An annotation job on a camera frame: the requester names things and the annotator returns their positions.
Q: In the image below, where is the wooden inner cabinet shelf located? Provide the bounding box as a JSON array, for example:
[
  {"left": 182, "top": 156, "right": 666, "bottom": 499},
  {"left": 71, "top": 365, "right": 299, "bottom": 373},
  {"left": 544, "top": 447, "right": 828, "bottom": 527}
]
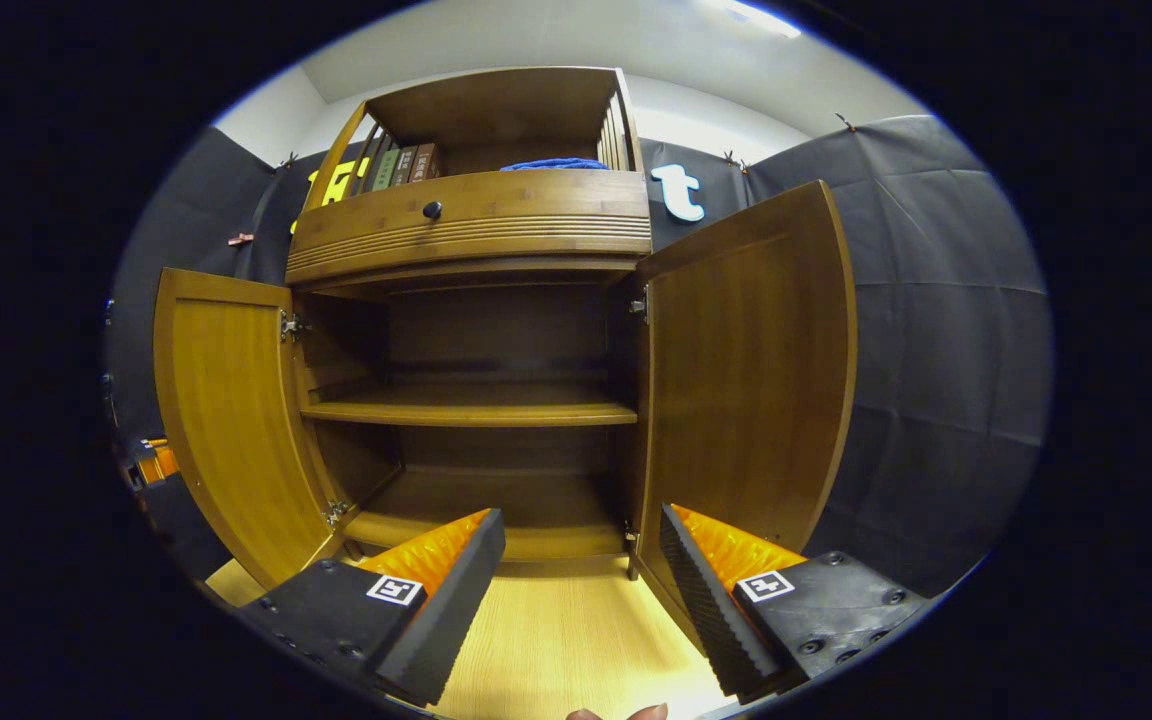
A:
[{"left": 300, "top": 385, "right": 639, "bottom": 429}]

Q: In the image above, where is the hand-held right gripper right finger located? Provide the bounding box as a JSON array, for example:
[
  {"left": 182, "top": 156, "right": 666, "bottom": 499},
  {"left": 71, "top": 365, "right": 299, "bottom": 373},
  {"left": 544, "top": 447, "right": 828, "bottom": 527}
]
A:
[{"left": 658, "top": 503, "right": 929, "bottom": 701}]

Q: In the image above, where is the wooden cabinet door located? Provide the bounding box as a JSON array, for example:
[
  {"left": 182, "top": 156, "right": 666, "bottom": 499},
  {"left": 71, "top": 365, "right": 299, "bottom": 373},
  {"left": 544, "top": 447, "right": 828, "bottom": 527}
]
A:
[
  {"left": 153, "top": 267, "right": 347, "bottom": 589},
  {"left": 626, "top": 180, "right": 859, "bottom": 656}
]

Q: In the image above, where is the wooden double-door shoe cabinet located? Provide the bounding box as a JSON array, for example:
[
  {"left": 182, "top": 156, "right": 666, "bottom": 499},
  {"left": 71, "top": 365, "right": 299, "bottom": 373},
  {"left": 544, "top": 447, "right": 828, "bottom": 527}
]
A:
[{"left": 153, "top": 66, "right": 859, "bottom": 656}]

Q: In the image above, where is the blue cloth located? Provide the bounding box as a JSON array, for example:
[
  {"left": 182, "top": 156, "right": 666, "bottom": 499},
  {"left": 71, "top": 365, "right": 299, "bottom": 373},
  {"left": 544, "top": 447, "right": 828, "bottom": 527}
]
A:
[{"left": 499, "top": 157, "right": 610, "bottom": 173}]

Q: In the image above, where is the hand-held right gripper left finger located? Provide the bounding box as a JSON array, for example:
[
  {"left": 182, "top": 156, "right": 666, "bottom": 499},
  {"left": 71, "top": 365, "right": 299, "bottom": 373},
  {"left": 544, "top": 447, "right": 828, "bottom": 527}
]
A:
[{"left": 236, "top": 508, "right": 507, "bottom": 707}]

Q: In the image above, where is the wooden cabinet drawer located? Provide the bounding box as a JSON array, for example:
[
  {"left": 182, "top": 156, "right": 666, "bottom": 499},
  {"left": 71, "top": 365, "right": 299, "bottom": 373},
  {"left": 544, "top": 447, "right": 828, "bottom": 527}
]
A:
[{"left": 284, "top": 168, "right": 653, "bottom": 288}]

